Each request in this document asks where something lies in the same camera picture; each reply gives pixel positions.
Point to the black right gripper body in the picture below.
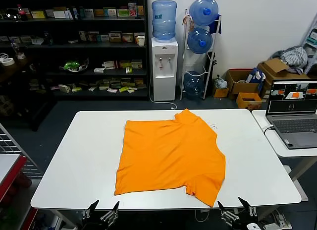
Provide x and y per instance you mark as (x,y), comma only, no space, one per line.
(239,225)

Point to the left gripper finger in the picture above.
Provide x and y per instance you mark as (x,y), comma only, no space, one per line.
(87,213)
(111,213)

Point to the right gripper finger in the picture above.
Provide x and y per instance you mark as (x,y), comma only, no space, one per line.
(251,210)
(229,216)

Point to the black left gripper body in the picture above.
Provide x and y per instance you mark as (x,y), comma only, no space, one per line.
(99,225)

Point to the orange t-shirt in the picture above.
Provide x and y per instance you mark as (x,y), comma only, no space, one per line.
(168,155)

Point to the grey pile of clothes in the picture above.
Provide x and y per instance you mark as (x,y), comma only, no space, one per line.
(294,56)

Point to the white power strip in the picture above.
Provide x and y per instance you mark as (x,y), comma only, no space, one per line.
(281,218)

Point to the small white side table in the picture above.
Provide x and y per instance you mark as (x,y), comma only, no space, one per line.
(272,145)

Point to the large white table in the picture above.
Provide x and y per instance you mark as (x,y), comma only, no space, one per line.
(86,140)

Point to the red and white cart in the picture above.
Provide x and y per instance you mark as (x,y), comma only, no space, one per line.
(15,170)

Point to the grey open laptop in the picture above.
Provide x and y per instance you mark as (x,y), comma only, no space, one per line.
(297,126)

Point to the orange cardboard box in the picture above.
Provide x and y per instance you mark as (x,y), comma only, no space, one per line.
(247,104)

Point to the small orange box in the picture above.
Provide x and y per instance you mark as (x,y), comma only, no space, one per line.
(221,93)

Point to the open brown cardboard box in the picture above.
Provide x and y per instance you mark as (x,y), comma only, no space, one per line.
(241,87)

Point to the white box with green edge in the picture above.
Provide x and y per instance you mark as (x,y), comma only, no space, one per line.
(64,88)

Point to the white plastic bag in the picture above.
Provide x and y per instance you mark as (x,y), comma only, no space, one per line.
(221,82)

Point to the blue and white bag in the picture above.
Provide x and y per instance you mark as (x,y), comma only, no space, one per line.
(256,77)

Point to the white water dispenser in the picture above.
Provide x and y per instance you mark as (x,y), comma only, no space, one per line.
(163,86)

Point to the flat white box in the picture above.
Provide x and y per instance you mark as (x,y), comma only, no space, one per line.
(99,70)

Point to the cardboard box with flaps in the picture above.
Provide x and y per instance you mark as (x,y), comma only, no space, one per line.
(275,66)

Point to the green and white bowl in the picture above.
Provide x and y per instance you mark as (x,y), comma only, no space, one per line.
(73,66)

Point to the white box with red stripe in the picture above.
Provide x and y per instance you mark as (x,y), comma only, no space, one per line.
(109,65)

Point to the black shelving unit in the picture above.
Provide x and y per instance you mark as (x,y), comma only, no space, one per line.
(146,66)

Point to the black stand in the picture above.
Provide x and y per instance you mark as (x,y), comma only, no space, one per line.
(212,61)

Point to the white tape roll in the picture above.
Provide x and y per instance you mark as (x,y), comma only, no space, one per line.
(8,62)

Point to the white paper cup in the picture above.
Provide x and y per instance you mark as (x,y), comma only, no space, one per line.
(141,41)

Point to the brown white box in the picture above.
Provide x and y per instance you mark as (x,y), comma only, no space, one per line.
(115,37)

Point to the dark blue bottle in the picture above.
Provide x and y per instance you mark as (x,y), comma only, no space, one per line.
(48,38)

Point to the clear plastic bottle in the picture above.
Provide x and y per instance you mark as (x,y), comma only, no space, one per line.
(15,47)

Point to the upright blue water jug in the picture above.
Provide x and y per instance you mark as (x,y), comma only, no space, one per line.
(164,21)

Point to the pink hanging cloth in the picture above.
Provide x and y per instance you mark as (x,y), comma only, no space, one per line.
(185,19)

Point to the teal white box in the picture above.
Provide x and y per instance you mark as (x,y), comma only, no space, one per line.
(110,12)

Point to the yellow orange box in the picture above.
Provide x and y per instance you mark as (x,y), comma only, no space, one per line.
(140,10)

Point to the box with red print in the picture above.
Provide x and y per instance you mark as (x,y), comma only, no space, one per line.
(132,9)

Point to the cola bottle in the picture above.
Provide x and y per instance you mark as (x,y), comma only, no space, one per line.
(20,13)

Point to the clear glass bowl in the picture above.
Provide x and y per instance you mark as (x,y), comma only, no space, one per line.
(12,15)

